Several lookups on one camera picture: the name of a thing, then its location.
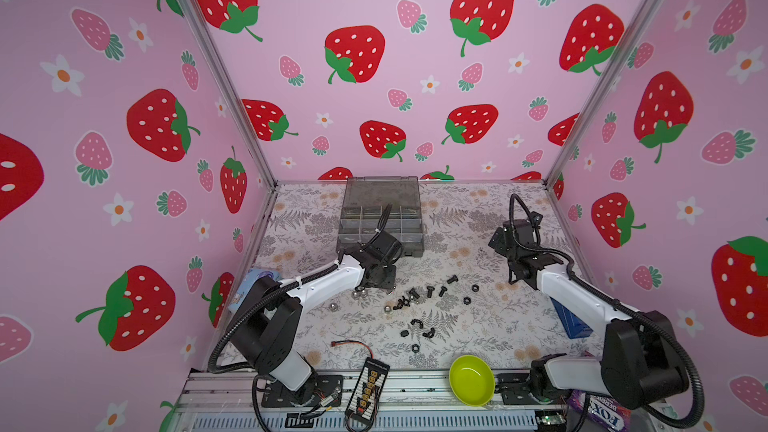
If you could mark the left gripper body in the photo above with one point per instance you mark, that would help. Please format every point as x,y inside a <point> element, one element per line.
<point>388,276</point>

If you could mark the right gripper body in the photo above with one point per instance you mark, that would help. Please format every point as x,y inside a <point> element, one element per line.
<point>499,246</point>

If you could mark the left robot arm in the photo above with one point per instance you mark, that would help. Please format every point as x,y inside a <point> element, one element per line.
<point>262,331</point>

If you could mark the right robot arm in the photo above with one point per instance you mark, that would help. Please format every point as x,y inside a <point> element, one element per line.
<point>642,366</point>

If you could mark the grey compartment organizer box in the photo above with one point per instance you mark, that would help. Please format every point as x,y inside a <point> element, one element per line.
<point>366,198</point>

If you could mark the blue box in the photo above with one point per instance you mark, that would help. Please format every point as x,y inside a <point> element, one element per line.
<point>574,327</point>

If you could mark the black battery charger board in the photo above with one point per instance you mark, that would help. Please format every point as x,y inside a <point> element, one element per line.
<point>362,407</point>

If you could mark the lime green bowl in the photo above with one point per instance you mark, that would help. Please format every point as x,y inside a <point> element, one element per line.
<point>472,381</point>

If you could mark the purple Fox's candy bag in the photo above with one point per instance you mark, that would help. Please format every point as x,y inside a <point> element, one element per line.
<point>606,412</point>

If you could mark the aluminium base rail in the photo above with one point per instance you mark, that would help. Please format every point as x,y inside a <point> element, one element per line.
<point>411,401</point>

